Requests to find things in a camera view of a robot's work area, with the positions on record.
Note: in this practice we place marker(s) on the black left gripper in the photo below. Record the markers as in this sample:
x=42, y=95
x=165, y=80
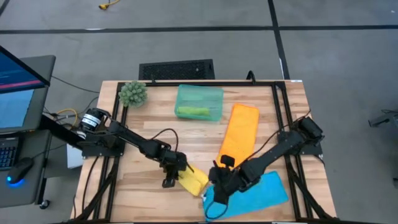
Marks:
x=172, y=163

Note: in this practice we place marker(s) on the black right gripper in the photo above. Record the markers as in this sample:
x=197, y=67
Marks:
x=225, y=182

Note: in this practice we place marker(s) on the yellow microfiber towel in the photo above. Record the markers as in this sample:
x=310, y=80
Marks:
x=194, y=183

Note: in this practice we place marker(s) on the blue microfiber towel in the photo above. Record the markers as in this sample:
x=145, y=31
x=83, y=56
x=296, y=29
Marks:
x=258, y=196

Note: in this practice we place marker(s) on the orange microfiber towel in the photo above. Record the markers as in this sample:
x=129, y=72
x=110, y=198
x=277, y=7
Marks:
x=241, y=130

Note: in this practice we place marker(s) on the green microfiber towel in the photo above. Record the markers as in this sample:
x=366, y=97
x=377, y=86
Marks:
x=192, y=111

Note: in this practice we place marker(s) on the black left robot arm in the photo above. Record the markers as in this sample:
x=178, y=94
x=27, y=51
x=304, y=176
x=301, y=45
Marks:
x=130, y=137

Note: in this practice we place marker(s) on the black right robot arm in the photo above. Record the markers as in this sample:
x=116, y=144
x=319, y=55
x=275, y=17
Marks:
x=273, y=152

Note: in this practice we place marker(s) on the teal translucent plastic basket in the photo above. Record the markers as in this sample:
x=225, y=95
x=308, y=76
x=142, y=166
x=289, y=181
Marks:
x=199, y=96

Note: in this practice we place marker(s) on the artificial plant in patterned pot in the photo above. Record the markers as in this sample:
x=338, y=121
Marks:
x=133, y=93

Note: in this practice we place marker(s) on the black perforated panel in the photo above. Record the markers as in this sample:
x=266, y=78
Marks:
x=174, y=70

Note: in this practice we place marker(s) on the black table clamp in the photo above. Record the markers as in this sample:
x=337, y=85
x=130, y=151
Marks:
x=250, y=72

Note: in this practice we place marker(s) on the white box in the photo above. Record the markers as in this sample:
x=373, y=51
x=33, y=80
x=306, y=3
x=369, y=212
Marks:
x=73, y=158

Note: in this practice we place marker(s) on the black desk caster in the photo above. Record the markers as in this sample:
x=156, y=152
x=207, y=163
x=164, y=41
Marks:
x=44, y=204

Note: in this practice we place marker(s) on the dark grey chair base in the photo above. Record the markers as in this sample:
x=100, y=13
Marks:
x=382, y=119

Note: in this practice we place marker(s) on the black computer mouse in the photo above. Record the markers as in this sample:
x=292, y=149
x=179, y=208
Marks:
x=20, y=169

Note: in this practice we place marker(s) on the black desk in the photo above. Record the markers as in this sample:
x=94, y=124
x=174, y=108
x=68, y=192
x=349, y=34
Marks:
x=40, y=71

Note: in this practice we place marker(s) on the black backlit keyboard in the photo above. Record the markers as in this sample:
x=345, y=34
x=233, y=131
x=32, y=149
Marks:
x=7, y=155

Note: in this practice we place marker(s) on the large display screen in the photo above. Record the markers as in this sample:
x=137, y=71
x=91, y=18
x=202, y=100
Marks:
x=15, y=77

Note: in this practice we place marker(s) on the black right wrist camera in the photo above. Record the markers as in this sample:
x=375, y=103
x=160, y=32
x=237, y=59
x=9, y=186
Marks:
x=228, y=160

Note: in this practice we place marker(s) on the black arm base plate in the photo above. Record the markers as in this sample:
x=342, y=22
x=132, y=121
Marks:
x=314, y=151
x=93, y=152

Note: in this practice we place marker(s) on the black aluminium table frame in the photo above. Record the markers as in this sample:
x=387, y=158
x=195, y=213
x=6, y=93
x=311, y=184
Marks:
x=264, y=84

